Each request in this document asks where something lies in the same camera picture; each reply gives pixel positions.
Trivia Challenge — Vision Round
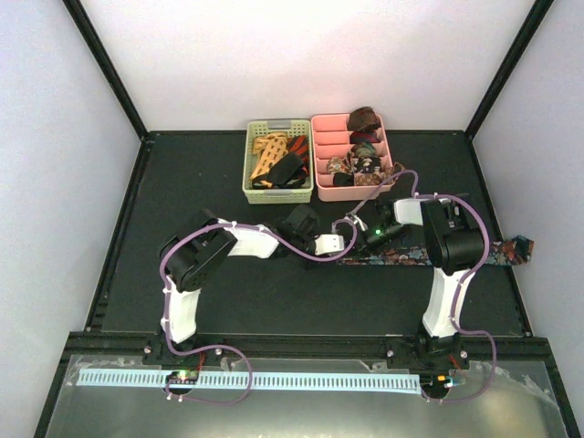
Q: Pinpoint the purple cable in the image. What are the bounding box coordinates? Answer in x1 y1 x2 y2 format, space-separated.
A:
159 218 359 406
350 169 499 406

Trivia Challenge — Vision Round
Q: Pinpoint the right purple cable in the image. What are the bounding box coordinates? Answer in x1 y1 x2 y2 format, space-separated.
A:
350 169 499 406

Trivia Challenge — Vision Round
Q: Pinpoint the left controller board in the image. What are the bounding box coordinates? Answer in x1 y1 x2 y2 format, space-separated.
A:
166 370 199 385

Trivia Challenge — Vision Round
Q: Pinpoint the red blue rolled tie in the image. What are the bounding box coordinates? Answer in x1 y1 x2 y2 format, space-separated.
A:
349 130 381 144

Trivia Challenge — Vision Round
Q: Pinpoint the right black frame post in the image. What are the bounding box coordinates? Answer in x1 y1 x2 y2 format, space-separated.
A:
464 0 554 140

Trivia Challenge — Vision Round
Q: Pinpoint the green plastic basket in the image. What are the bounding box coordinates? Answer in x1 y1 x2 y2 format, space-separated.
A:
242 120 315 204

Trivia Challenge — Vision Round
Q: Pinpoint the dark floral rolled tie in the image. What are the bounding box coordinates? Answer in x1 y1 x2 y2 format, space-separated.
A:
350 156 384 174

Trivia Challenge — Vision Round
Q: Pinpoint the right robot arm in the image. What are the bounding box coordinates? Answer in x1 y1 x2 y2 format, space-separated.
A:
361 194 490 368

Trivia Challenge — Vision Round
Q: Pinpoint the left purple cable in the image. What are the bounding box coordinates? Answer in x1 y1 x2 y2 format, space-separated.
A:
159 218 359 406

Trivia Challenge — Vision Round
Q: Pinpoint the orange patterned tie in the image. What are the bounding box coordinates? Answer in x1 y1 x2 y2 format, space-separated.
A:
250 131 288 180

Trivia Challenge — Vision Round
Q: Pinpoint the red black striped tie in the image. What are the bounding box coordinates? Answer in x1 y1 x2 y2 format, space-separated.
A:
287 135 310 162

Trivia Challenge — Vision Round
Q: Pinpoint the light blue slotted cable duct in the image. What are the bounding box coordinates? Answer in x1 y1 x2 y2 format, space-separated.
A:
76 369 422 395

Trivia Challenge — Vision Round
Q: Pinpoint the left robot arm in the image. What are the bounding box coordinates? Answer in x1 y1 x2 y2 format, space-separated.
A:
159 205 345 364

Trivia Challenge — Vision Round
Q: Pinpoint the green floral rolled tie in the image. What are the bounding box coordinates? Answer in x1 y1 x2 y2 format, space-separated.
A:
350 141 378 159

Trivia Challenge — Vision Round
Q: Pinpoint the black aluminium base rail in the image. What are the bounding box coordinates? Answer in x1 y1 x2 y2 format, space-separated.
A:
68 332 553 366

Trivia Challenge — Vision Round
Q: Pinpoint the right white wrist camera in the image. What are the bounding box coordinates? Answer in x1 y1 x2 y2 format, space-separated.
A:
346 213 369 232

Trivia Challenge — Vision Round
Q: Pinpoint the black rolled tie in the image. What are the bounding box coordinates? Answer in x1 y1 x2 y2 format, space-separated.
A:
333 172 355 187

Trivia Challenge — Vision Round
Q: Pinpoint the right controller board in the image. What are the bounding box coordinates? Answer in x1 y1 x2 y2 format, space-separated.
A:
420 374 464 389

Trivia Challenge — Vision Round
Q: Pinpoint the tan paisley rolled tie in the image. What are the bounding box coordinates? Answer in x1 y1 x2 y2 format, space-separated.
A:
326 157 352 175

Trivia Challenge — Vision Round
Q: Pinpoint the black frame post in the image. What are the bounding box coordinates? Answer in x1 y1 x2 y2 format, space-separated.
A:
62 0 149 141
464 0 554 140

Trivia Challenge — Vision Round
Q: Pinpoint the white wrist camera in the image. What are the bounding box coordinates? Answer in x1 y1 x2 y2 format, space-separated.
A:
314 234 345 256
346 213 369 232

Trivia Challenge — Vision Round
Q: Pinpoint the clear acrylic sheet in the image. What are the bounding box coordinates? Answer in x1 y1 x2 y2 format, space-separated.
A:
45 357 568 437

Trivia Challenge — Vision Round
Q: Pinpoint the pink divided organizer tray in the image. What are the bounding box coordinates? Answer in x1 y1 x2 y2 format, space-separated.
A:
311 113 394 203

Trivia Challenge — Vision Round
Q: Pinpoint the left black frame post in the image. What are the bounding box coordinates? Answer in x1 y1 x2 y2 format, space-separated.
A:
62 0 149 141

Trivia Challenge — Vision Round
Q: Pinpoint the controller board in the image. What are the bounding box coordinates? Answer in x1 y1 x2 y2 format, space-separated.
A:
420 374 464 389
166 370 199 385

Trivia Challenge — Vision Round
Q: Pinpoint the brown dotted rolled tie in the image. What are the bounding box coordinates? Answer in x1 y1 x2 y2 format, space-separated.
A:
353 162 405 186

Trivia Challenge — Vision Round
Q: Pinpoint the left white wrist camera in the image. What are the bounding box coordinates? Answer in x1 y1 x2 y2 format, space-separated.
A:
314 234 345 256

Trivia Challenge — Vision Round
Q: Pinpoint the navy floral tie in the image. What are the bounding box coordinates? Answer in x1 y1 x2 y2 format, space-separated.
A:
336 235 535 266

